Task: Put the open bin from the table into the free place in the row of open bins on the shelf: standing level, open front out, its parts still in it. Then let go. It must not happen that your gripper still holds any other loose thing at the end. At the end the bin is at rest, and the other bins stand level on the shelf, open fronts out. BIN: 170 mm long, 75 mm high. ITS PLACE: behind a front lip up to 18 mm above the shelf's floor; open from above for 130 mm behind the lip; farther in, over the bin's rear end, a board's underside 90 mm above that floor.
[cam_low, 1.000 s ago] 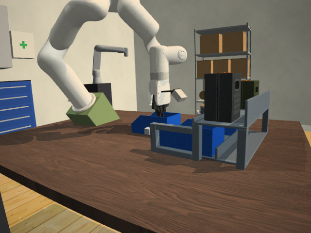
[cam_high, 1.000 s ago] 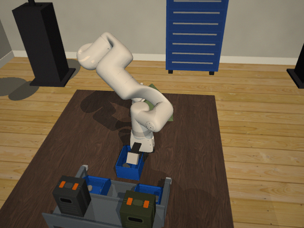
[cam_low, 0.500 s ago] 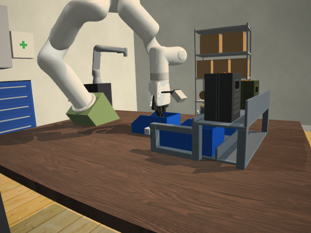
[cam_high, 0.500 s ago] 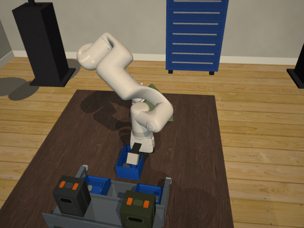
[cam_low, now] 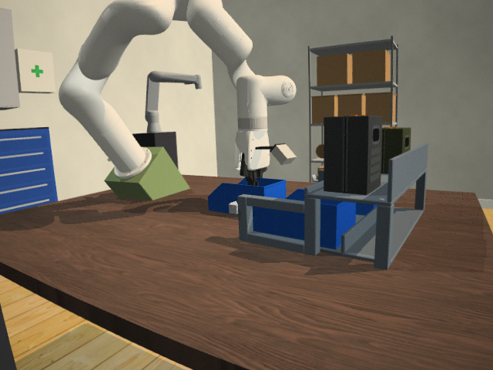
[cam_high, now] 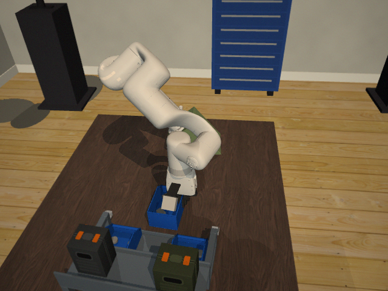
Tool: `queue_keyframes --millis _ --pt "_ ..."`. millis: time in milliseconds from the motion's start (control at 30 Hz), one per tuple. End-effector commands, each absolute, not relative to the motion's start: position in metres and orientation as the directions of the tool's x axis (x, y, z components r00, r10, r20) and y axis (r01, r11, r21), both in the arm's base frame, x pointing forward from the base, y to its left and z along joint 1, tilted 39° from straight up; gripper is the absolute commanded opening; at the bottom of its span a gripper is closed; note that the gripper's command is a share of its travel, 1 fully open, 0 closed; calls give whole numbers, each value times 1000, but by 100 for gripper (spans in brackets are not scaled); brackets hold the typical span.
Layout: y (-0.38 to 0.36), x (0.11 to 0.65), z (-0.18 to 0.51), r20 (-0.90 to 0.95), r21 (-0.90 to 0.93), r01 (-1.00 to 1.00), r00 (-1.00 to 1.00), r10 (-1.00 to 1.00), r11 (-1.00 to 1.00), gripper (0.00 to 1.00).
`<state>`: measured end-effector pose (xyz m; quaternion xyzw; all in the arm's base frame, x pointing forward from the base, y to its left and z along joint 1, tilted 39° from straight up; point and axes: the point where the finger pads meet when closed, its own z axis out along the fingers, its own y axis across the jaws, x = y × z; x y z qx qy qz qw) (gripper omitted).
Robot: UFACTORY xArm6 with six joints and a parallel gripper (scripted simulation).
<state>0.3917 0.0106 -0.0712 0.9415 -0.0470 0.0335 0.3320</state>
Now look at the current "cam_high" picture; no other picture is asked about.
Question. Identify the blue bin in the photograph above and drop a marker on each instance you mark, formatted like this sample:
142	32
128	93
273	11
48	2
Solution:
125	234
191	241
171	219

